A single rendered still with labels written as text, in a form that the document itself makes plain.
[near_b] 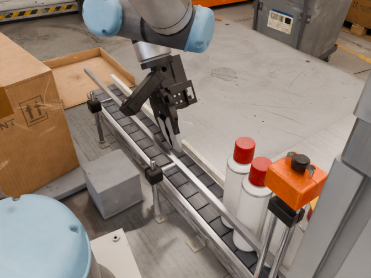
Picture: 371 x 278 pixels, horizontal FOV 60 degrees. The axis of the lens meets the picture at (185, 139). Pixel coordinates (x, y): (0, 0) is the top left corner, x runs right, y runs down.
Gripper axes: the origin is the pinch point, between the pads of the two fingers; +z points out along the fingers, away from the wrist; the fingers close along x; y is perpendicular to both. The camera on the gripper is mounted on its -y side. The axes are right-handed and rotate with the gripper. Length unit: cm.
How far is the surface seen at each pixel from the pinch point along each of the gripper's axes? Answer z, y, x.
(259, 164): -0.8, -0.7, -28.7
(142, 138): -2.0, -1.5, 14.4
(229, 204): 8.7, -1.4, -18.6
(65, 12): -114, 85, 377
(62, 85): -21, -8, 57
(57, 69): -28, -5, 69
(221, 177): 7.5, 4.1, -9.1
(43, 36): -84, 41, 332
